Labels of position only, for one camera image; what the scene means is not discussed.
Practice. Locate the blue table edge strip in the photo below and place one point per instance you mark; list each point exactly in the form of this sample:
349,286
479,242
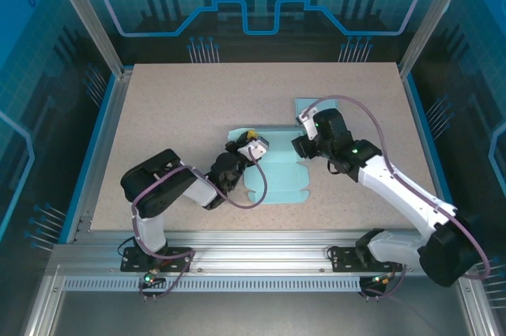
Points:
419,122

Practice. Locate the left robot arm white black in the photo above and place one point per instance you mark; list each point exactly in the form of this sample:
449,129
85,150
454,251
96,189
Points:
158,186

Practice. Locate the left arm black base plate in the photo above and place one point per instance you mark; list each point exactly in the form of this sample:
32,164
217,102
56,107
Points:
132,263

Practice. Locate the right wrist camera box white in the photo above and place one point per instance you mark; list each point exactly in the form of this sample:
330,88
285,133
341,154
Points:
305,119

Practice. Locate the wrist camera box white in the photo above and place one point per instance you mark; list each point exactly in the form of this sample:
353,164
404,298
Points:
255,150
305,119

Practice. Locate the aluminium frame post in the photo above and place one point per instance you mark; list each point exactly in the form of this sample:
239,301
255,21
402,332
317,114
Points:
91,20
431,16

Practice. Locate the light blue paper box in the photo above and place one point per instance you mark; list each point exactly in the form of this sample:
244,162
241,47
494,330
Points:
284,178
300,104

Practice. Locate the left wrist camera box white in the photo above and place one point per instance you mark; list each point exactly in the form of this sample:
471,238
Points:
255,150

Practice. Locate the aluminium mounting beam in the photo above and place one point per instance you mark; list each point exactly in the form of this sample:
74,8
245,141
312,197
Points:
257,257

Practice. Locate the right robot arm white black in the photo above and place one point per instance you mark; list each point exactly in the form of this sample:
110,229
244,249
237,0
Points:
446,257

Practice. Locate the aluminium side rail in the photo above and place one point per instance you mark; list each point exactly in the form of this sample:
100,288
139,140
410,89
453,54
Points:
114,114

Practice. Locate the metal bottom frame tray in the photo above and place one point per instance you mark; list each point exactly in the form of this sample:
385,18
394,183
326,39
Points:
257,312

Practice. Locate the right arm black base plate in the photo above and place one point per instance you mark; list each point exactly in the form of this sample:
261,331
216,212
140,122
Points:
344,263

